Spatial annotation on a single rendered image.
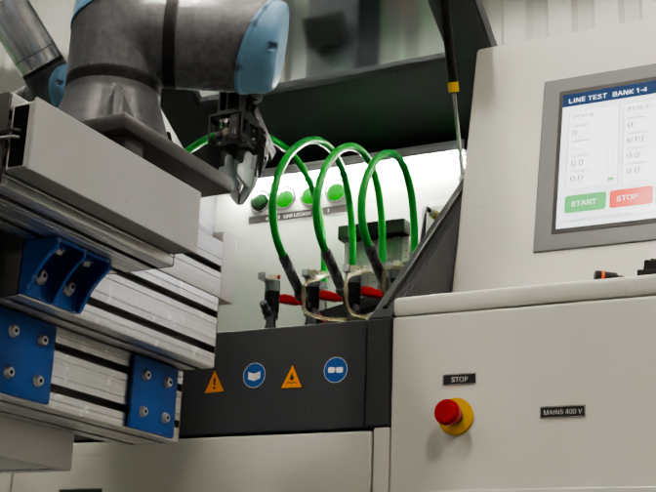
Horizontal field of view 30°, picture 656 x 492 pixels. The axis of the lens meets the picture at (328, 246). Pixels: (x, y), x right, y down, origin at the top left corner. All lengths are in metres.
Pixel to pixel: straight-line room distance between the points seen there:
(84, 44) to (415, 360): 0.64
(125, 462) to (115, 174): 0.85
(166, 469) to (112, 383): 0.51
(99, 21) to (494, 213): 0.84
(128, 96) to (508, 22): 5.47
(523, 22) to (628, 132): 4.75
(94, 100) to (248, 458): 0.64
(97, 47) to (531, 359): 0.71
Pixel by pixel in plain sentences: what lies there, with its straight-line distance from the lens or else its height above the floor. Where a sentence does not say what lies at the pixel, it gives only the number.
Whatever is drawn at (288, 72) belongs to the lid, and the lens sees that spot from 2.49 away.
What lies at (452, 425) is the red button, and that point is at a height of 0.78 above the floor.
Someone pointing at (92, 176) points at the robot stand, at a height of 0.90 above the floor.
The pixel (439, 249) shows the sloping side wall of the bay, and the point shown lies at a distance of 1.99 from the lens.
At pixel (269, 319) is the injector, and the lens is 2.17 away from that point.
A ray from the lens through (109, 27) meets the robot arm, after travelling 1.50.
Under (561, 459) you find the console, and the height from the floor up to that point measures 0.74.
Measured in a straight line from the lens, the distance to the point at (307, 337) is 1.83.
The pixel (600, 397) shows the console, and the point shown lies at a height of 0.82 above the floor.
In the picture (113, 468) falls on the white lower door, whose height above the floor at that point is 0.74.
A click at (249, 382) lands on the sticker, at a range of 1.87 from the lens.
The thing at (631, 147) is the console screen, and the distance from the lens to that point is 2.06.
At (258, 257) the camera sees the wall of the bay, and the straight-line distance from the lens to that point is 2.57.
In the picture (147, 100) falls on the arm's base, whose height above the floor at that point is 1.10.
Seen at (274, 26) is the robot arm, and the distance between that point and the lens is 1.50.
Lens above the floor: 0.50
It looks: 18 degrees up
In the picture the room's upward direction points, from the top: 2 degrees clockwise
